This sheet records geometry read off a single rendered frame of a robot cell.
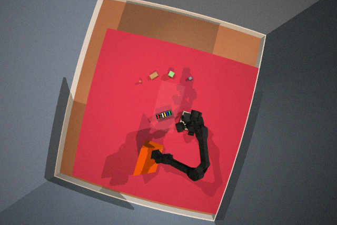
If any green cube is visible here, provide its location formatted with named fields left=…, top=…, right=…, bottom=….
left=168, top=71, right=175, bottom=77

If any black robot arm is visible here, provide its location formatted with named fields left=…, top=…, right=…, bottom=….
left=151, top=110, right=210, bottom=181

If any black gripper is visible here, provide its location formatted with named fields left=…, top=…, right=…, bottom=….
left=175, top=117, right=204, bottom=133

